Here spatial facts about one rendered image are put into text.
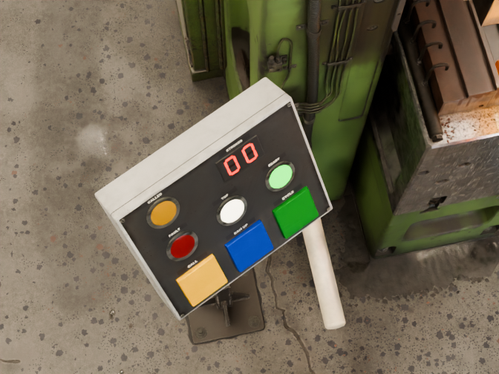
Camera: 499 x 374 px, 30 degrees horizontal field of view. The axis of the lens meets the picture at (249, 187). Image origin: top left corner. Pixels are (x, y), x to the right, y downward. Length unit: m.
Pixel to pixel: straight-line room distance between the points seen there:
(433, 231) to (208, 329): 0.67
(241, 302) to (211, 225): 1.08
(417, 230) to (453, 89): 0.83
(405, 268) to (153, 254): 1.27
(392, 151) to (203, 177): 0.81
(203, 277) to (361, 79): 0.58
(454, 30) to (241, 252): 0.59
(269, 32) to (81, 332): 1.26
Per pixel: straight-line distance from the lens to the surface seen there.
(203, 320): 2.59
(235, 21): 2.38
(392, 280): 2.65
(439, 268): 2.68
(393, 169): 2.18
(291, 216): 1.61
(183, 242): 1.51
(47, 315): 2.66
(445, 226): 2.55
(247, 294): 2.58
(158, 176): 1.45
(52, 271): 2.68
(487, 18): 1.48
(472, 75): 1.78
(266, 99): 1.49
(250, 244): 1.59
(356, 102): 2.03
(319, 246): 1.98
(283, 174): 1.55
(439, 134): 1.77
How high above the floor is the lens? 2.55
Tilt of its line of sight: 72 degrees down
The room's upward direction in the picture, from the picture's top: straight up
